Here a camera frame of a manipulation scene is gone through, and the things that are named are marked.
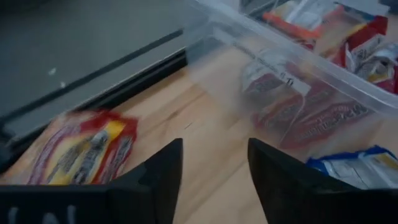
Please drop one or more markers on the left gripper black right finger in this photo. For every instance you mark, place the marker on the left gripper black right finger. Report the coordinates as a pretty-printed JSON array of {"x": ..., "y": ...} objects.
[{"x": 289, "y": 193}]

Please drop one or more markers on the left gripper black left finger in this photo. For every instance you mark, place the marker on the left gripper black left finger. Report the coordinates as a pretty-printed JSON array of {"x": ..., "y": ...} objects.
[{"x": 155, "y": 193}]

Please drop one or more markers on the blue Maruchan noodle pack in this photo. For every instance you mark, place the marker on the blue Maruchan noodle pack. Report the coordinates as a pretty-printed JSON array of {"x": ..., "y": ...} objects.
[{"x": 357, "y": 169}]

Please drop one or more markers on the orange Maruchan noodle pack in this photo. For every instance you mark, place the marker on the orange Maruchan noodle pack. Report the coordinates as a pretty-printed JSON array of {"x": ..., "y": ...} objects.
[{"x": 289, "y": 25}]

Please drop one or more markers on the clear plastic bin with label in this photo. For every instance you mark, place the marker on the clear plastic bin with label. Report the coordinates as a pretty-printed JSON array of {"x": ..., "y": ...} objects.
[{"x": 224, "y": 62}]

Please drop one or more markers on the black metal table frame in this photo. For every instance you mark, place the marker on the black metal table frame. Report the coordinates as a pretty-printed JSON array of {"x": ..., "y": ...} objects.
[{"x": 140, "y": 84}]

